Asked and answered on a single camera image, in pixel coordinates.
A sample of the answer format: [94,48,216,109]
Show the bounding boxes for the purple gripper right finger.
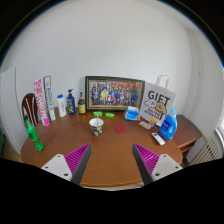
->
[132,144,182,185]

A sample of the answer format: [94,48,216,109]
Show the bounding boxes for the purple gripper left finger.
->
[42,144,91,185]

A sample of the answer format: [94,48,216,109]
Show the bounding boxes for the green plastic soda bottle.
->
[24,115,44,151]

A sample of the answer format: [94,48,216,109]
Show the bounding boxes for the white remote control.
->
[152,132,165,146]

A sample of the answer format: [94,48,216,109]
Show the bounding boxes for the blue detergent bottle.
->
[159,108,177,140]

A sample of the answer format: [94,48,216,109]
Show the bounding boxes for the small snack packet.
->
[139,121,152,130]

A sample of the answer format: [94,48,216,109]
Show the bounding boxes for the orange capped small items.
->
[149,118,157,127]

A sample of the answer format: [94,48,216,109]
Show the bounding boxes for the dark wooden side table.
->
[173,115,202,154]

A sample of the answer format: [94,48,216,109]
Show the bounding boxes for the patterned paper cup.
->
[89,118,104,136]

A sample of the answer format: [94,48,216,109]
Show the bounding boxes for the red round coaster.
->
[115,125,127,133]

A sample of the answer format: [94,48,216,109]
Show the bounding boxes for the white radiator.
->
[187,137,221,165]

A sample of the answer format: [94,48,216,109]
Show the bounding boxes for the blue tissue pack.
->
[124,106,140,121]

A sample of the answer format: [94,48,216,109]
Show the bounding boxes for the left green small box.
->
[93,111,103,117]

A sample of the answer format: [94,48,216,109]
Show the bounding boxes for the green small box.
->
[93,111,103,117]
[105,113,115,118]

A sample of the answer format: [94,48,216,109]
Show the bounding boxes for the right green small box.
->
[105,113,115,118]

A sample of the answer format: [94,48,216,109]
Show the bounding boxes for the dark amber pump bottle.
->
[78,92,86,114]

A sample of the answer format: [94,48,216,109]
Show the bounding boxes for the white gift paper bag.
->
[140,75,176,126]

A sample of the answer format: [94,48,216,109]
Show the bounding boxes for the blue pump bottle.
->
[67,89,76,115]

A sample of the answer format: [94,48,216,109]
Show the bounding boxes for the white lotion bottle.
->
[57,94,67,117]

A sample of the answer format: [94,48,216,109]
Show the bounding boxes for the dark wooden chair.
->
[22,93,39,126]

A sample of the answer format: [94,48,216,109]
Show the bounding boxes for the framed group photo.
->
[85,76,145,111]

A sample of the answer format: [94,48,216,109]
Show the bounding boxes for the pink shuttlecock tube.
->
[34,79,49,127]

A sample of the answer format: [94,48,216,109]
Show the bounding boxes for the white green shuttlecock tube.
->
[43,76,56,121]

